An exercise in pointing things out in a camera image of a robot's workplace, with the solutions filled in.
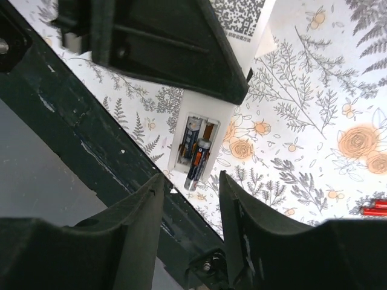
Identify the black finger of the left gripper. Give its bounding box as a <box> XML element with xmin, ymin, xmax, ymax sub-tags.
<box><xmin>91</xmin><ymin>1</ymin><xmax>249</xmax><ymax>105</ymax></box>

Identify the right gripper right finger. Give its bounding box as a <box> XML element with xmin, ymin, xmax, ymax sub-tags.
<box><xmin>219</xmin><ymin>172</ymin><xmax>386</xmax><ymax>289</ymax></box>

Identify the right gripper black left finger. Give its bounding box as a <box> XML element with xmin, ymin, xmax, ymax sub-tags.
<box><xmin>1</xmin><ymin>174</ymin><xmax>165</xmax><ymax>289</ymax></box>

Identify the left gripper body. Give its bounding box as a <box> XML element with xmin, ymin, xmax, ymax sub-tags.
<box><xmin>1</xmin><ymin>1</ymin><xmax>100</xmax><ymax>73</ymax></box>

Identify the black AAA battery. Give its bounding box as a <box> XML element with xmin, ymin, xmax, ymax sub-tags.
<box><xmin>180</xmin><ymin>117</ymin><xmax>202</xmax><ymax>160</ymax></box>
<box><xmin>184</xmin><ymin>138</ymin><xmax>211</xmax><ymax>192</ymax></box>

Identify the white remote control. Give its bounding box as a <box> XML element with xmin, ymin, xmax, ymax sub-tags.
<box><xmin>167</xmin><ymin>1</ymin><xmax>275</xmax><ymax>181</ymax></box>

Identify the red battery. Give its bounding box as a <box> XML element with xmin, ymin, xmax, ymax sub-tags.
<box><xmin>360</xmin><ymin>207</ymin><xmax>387</xmax><ymax>217</ymax></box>
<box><xmin>367</xmin><ymin>199</ymin><xmax>387</xmax><ymax>210</ymax></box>

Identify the floral table mat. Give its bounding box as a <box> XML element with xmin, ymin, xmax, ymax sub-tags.
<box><xmin>8</xmin><ymin>0</ymin><xmax>387</xmax><ymax>241</ymax></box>

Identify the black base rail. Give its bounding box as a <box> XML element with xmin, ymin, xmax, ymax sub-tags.
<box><xmin>0</xmin><ymin>0</ymin><xmax>236</xmax><ymax>290</ymax></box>

